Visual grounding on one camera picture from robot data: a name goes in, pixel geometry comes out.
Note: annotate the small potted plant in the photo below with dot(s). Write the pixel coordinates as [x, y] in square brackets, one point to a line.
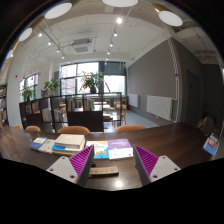
[50, 86]

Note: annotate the light wooden tables and chairs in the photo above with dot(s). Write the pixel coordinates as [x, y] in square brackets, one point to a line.
[108, 108]

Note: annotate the small blue book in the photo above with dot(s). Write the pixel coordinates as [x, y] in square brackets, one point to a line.
[37, 142]

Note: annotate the dark open shelf unit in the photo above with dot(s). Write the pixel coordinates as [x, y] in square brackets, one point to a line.
[85, 118]

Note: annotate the dark power strip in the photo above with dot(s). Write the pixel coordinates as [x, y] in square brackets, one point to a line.
[103, 171]

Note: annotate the potted plant by window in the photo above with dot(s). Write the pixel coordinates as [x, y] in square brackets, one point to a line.
[28, 93]

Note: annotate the wall bookshelf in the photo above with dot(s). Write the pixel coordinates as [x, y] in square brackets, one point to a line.
[3, 105]

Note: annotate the beige book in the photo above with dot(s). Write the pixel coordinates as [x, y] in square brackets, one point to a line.
[61, 153]

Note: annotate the small white radiator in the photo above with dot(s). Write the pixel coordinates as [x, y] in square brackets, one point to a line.
[133, 100]

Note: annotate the ceiling spotlights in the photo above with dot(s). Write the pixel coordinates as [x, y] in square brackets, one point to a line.
[119, 20]

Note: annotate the brown chair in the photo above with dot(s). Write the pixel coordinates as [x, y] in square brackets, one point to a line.
[205, 125]

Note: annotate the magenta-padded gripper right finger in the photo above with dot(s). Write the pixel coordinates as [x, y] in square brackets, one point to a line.
[146, 160]

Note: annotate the round ceiling lamps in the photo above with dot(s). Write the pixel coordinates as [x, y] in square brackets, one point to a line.
[170, 18]

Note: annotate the colourful illustrated book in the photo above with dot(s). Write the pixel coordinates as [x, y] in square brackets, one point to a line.
[101, 149]

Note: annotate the ceiling air conditioner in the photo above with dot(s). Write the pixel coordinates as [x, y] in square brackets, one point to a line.
[81, 47]

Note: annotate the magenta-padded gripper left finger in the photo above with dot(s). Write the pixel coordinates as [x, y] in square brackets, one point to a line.
[81, 160]

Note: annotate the thin white book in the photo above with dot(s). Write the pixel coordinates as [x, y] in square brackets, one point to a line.
[46, 146]

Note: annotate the large white radiator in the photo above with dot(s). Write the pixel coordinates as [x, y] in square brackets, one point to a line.
[160, 107]

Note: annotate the purple and white book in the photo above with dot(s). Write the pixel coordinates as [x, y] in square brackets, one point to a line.
[120, 148]

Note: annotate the large black-framed window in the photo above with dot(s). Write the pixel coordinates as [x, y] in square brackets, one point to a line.
[115, 83]

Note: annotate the thick white book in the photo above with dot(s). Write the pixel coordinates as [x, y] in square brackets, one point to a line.
[70, 140]

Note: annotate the large potted plant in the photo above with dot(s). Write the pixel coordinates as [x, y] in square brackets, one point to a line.
[91, 81]

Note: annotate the blue and red card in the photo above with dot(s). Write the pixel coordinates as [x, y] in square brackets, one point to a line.
[210, 145]

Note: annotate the orange chair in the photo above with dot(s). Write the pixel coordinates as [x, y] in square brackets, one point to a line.
[74, 129]
[17, 126]
[130, 128]
[33, 128]

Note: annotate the white wall pipes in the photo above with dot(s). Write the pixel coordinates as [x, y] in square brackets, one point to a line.
[176, 80]

